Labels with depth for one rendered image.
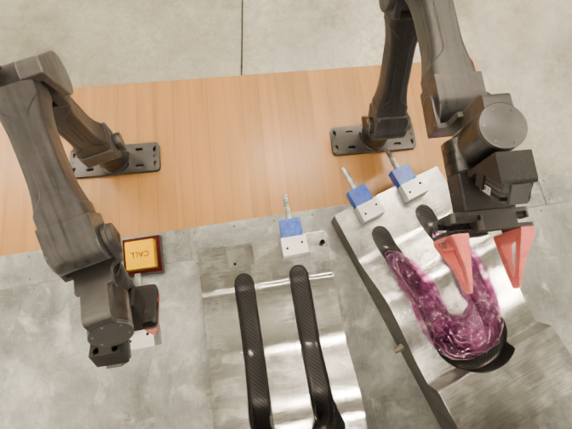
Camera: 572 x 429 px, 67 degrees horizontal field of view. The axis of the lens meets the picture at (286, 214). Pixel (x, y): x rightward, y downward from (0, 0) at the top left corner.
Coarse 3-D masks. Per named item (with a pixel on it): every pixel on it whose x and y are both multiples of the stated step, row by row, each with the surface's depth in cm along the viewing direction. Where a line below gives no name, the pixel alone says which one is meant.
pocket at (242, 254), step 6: (228, 246) 87; (234, 246) 87; (240, 246) 87; (246, 246) 87; (252, 246) 88; (228, 252) 88; (234, 252) 88; (240, 252) 88; (246, 252) 88; (252, 252) 88; (228, 258) 88; (234, 258) 88; (240, 258) 88; (246, 258) 88; (252, 258) 88; (228, 264) 87; (234, 264) 88; (240, 264) 87; (246, 264) 87
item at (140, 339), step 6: (138, 276) 78; (138, 282) 78; (138, 330) 74; (144, 330) 74; (132, 336) 74; (138, 336) 74; (144, 336) 74; (150, 336) 74; (156, 336) 76; (132, 342) 74; (138, 342) 74; (144, 342) 74; (150, 342) 74; (156, 342) 75; (132, 348) 74; (138, 348) 74
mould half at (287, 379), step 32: (224, 256) 85; (256, 256) 85; (320, 256) 86; (224, 288) 83; (256, 288) 84; (288, 288) 84; (320, 288) 84; (224, 320) 82; (288, 320) 83; (320, 320) 83; (224, 352) 81; (288, 352) 81; (224, 384) 78; (288, 384) 77; (352, 384) 77; (224, 416) 74; (288, 416) 74; (352, 416) 74
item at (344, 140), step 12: (336, 132) 102; (348, 132) 103; (360, 132) 101; (408, 132) 102; (336, 144) 101; (348, 144) 101; (360, 144) 101; (372, 144) 98; (384, 144) 100; (408, 144) 102; (336, 156) 101
